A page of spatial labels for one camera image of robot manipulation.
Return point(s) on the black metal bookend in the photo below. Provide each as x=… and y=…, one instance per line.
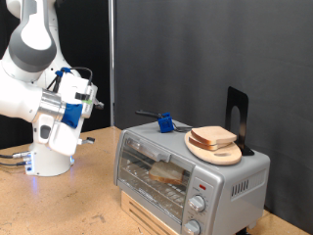
x=243, y=104

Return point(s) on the dark grey backdrop panel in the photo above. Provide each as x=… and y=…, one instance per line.
x=212, y=49

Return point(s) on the black backdrop curtain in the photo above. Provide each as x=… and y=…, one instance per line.
x=98, y=49

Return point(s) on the metal spatula with blue block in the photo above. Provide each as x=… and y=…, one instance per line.
x=165, y=124

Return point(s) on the tan wooden bread slice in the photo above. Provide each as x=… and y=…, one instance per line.
x=213, y=134

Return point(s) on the round wooden plate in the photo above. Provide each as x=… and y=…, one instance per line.
x=218, y=156

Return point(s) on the vertical metal pole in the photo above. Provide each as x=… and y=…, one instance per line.
x=111, y=65

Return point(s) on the silver oven knob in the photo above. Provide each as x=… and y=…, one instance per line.
x=192, y=227
x=197, y=203

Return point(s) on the wrist camera on blue mount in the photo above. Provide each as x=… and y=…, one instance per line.
x=71, y=114

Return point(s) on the silver toaster oven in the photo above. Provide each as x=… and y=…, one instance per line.
x=228, y=182

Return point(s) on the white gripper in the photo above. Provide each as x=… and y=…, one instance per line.
x=65, y=137

